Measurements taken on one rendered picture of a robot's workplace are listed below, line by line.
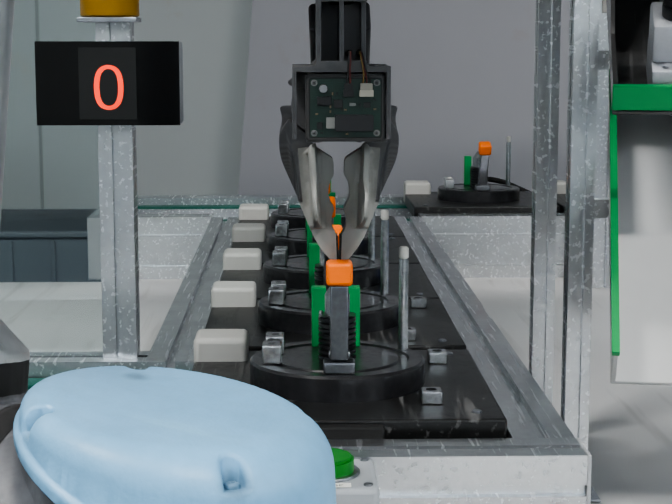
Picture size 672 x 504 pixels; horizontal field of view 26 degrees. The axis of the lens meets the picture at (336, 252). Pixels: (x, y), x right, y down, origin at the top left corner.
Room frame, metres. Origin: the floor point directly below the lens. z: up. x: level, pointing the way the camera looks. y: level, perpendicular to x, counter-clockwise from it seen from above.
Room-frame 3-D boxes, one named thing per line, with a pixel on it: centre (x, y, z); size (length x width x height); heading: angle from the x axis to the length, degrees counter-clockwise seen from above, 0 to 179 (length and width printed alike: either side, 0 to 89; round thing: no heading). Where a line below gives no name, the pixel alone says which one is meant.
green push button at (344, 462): (0.93, 0.01, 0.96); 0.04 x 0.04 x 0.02
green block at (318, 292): (1.18, 0.01, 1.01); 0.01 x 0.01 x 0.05; 2
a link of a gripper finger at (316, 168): (1.08, 0.01, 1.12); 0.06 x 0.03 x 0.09; 2
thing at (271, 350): (1.12, 0.05, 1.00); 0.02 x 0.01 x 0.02; 2
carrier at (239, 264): (1.64, 0.01, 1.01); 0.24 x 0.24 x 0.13; 2
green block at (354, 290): (1.19, -0.01, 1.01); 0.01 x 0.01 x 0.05; 2
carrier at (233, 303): (1.40, 0.01, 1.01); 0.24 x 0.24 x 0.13; 2
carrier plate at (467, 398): (1.14, 0.00, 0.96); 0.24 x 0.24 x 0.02; 2
